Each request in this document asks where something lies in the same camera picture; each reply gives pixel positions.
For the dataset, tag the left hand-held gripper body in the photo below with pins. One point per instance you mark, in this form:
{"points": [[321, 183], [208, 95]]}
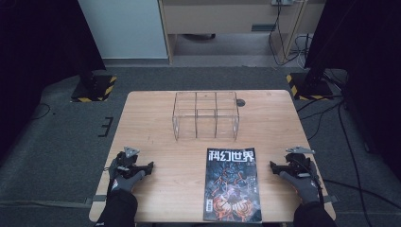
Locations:
{"points": [[126, 159]]}

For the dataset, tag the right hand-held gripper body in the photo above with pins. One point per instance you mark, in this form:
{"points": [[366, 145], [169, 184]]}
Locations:
{"points": [[298, 162]]}

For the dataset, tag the dark illustrated magazine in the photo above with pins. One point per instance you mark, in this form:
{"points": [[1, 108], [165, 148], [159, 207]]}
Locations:
{"points": [[231, 186]]}

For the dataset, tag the clear acrylic divided rack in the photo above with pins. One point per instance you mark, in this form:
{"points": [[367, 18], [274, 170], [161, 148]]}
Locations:
{"points": [[205, 116]]}

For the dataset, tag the person's left hand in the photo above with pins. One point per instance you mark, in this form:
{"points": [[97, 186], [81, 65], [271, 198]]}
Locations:
{"points": [[124, 183]]}

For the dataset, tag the person's right hand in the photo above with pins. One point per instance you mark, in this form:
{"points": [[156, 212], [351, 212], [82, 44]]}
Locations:
{"points": [[302, 187]]}

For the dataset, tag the black tape floor mark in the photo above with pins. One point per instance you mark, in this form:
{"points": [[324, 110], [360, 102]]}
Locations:
{"points": [[105, 126]]}

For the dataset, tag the grey tape strip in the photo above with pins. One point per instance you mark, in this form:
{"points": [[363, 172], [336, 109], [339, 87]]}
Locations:
{"points": [[331, 199], [98, 198]]}

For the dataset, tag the black stand with striped base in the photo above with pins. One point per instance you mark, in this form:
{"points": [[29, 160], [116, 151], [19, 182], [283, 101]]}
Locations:
{"points": [[94, 90], [310, 86]]}

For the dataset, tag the black curtain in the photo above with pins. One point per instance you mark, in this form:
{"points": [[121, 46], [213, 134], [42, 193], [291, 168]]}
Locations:
{"points": [[372, 63], [34, 63]]}

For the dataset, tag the white cabinet panel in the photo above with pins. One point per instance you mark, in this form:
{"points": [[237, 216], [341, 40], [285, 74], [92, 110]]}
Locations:
{"points": [[123, 28]]}

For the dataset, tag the light wooden desk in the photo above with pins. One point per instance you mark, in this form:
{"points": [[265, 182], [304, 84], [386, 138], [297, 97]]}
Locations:
{"points": [[220, 17]]}

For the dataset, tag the white power strip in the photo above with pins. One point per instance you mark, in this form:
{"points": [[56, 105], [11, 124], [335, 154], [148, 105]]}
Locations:
{"points": [[282, 2]]}

